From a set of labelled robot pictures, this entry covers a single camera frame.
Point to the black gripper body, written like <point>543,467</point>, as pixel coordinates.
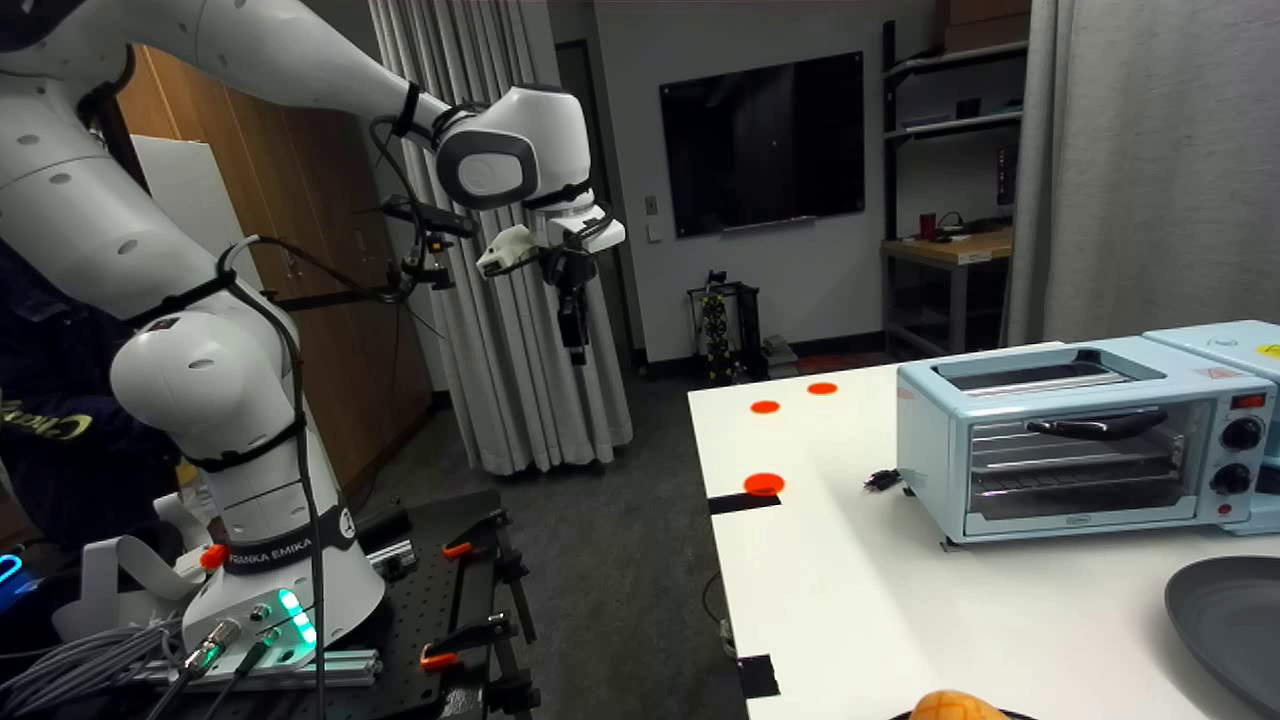
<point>571,278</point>

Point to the orange disc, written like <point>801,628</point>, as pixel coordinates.
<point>823,390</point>
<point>765,406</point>
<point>761,487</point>

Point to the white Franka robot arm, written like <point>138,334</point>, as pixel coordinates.
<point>202,373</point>

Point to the green lit robot base box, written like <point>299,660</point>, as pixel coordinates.
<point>285,625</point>

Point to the white pleated curtain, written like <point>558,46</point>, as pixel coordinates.
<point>534,401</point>

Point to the black floor device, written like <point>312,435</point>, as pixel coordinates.
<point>725,326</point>

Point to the brown wooden cabinet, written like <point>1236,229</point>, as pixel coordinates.
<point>322,213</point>

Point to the light blue toaster oven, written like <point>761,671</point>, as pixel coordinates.
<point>932,442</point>

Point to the wooden desk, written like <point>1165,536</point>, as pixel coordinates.
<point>952,249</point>

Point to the white board panel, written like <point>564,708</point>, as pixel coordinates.
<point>185,184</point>

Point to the black shelf unit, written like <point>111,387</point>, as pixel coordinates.
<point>952,125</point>

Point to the red stop button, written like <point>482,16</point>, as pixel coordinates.
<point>212,552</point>

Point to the brown cardboard box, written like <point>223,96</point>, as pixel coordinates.
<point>984,23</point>

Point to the person in dark clothes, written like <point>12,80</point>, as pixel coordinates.
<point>66,373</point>

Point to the round orange fruit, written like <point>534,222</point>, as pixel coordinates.
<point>952,707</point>

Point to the pale grey wide curtain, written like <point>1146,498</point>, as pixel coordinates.
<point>1162,162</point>

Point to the blue glowing device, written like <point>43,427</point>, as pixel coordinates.
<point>10,576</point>

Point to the black round plate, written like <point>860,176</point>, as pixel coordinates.
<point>1235,625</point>

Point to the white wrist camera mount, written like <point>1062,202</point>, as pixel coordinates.
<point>504,249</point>

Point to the white wall switch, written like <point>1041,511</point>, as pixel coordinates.
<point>654,213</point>

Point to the black camera on stand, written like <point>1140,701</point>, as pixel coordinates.
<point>426,216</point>

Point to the black wall monitor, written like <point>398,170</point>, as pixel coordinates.
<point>761,147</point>

